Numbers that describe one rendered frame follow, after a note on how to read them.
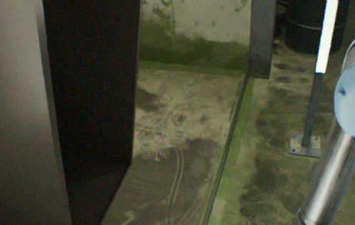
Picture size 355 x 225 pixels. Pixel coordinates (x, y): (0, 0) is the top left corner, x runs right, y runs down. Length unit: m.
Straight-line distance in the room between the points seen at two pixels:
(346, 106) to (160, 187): 1.72
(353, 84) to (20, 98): 0.65
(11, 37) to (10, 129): 0.27
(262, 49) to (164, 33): 0.85
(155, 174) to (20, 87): 1.56
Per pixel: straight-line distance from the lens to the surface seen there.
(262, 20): 2.91
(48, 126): 0.83
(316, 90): 2.22
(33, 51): 0.72
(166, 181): 2.19
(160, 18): 3.10
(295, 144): 2.51
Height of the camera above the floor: 1.68
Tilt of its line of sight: 37 degrees down
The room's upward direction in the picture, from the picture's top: 6 degrees counter-clockwise
